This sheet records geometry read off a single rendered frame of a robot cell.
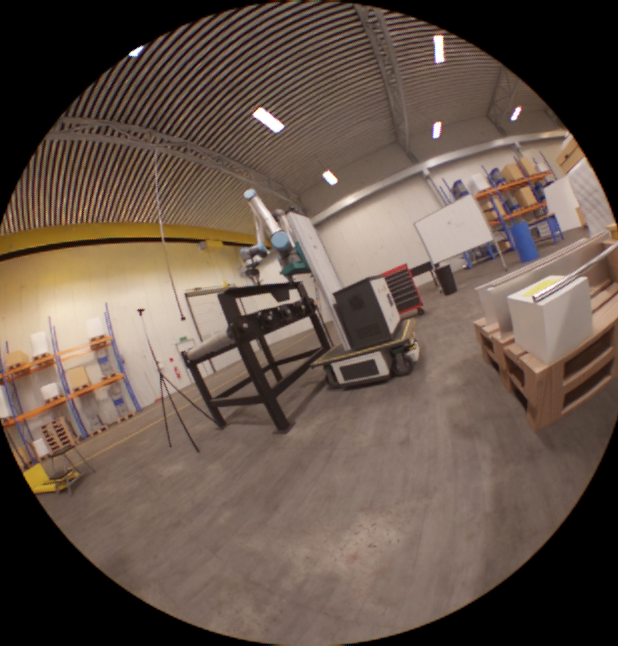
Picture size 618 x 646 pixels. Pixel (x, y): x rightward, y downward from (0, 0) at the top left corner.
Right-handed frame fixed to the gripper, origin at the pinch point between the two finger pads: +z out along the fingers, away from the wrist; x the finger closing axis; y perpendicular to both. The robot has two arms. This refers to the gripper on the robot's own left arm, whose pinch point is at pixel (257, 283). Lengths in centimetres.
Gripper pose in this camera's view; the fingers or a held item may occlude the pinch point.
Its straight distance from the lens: 177.1
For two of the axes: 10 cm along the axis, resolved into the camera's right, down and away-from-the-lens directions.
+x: -4.4, 2.1, -8.7
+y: -8.1, 3.3, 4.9
